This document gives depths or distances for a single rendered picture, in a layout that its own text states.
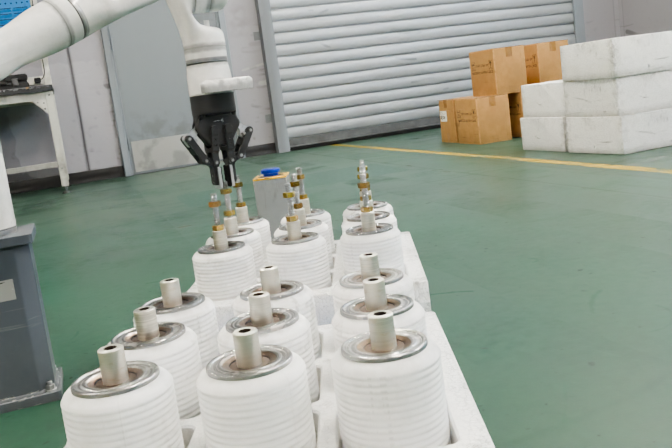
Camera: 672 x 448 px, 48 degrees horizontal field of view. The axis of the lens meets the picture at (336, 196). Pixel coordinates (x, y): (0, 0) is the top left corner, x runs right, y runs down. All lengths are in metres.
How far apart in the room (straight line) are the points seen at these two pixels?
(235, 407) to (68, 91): 5.82
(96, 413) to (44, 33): 0.92
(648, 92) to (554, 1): 4.00
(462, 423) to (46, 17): 1.07
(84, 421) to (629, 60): 3.39
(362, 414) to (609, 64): 3.24
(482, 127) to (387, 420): 4.43
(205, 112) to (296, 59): 5.34
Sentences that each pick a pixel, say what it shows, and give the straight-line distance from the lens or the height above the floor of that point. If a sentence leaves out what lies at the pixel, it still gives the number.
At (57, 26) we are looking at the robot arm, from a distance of 1.48.
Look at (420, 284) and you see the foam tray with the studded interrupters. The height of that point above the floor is 0.18.
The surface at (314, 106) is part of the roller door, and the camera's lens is 6.63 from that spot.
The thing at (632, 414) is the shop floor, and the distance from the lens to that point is 1.12.
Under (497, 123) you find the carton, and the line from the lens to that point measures 5.07.
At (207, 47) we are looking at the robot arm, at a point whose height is 0.57.
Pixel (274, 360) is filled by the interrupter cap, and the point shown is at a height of 0.25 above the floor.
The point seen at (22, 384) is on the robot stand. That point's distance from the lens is 1.47.
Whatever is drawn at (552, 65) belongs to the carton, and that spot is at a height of 0.44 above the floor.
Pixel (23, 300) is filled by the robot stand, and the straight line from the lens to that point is 1.44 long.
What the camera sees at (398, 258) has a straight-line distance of 1.18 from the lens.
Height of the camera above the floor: 0.48
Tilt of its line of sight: 8 degrees down
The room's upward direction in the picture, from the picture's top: 8 degrees counter-clockwise
